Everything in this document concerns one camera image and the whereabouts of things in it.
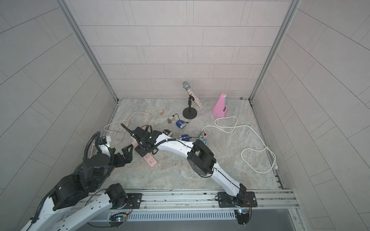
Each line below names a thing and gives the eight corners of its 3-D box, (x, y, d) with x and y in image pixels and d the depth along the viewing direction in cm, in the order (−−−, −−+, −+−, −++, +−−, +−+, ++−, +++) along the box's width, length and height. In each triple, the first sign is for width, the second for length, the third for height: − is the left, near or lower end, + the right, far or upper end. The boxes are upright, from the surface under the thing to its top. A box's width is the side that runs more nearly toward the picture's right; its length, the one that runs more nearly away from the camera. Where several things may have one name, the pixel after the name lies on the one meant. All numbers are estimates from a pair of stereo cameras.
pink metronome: (212, 117, 108) (216, 100, 94) (211, 110, 112) (214, 93, 98) (224, 117, 108) (229, 101, 94) (223, 110, 112) (228, 93, 98)
